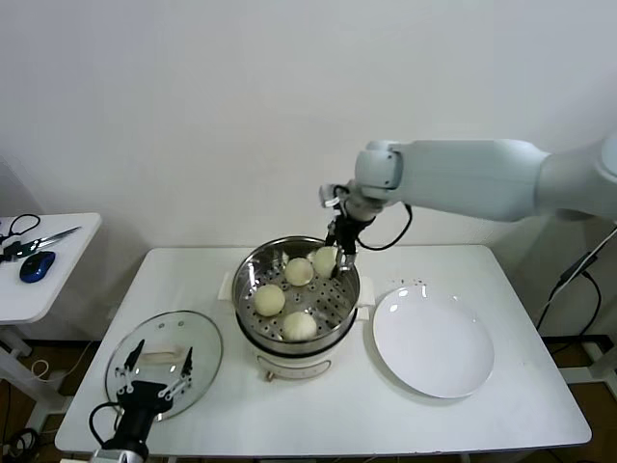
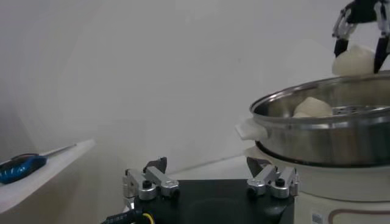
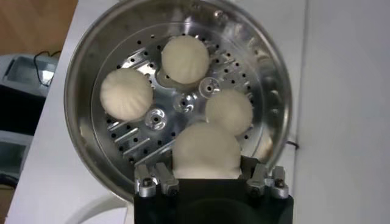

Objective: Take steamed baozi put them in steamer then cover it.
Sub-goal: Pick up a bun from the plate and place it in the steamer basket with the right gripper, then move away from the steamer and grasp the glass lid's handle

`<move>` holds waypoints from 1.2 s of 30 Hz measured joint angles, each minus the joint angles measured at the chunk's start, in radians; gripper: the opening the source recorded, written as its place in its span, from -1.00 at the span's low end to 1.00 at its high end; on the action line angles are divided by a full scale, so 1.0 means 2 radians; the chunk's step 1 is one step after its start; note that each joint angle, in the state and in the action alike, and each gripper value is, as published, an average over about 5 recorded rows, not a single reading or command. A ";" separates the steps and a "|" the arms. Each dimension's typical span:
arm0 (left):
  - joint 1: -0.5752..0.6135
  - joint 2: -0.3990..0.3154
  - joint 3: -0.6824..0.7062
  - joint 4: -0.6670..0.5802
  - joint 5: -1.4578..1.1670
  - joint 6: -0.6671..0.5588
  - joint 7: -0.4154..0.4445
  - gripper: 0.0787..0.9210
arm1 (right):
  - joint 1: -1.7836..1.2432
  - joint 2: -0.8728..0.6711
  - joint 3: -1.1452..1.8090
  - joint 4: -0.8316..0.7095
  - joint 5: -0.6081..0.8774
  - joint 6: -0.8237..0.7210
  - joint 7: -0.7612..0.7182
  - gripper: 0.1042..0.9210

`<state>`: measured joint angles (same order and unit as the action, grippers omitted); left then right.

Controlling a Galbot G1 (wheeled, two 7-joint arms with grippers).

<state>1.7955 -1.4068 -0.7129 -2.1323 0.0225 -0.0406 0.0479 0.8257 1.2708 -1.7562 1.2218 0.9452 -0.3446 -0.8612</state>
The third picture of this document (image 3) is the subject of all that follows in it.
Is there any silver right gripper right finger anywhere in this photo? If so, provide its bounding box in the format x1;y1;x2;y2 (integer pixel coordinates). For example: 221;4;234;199
240;155;290;200

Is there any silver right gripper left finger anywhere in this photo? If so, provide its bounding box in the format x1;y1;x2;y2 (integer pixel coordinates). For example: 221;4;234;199
133;162;180;198

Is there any white steamed baozi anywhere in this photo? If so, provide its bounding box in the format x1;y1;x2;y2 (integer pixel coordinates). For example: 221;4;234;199
172;121;243;180
99;68;154;122
160;35;211;85
204;88;254;137

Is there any stainless steel steamer tray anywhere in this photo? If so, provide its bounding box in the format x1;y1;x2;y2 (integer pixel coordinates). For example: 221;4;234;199
63;0;293;203

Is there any white round plate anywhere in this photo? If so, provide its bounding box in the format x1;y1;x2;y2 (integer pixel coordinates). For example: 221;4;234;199
65;194;135;224

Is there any thin black cable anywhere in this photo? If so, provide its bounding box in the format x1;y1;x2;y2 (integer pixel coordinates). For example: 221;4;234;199
32;50;62;88

